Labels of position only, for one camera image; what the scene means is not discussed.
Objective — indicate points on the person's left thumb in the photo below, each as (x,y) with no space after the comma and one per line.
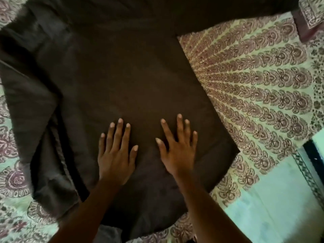
(133,154)

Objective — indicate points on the person's right forearm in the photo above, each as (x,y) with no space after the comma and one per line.
(210,212)

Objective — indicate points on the patterned maroon cream bedsheet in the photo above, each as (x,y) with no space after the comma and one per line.
(263,103)

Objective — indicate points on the person's right hand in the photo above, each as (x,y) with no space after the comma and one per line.
(179,156)

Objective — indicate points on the person's left forearm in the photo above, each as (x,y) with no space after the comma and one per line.
(86,215)

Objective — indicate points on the person's left hand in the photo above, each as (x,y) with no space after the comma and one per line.
(115,163)

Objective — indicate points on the person's right little finger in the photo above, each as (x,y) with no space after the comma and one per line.
(194,139)

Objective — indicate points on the person's left little finger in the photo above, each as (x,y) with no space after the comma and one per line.
(101,144)

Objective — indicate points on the person's left middle finger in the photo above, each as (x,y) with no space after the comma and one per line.
(117,134)

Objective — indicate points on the maroon patterned pillow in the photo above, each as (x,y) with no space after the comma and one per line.
(308,18)

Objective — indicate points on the dark brown garment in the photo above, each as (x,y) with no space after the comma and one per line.
(121,80)

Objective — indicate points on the person's right thumb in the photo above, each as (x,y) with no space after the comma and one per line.
(162,149)

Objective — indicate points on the person's right middle finger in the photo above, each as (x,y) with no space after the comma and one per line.
(180,128)

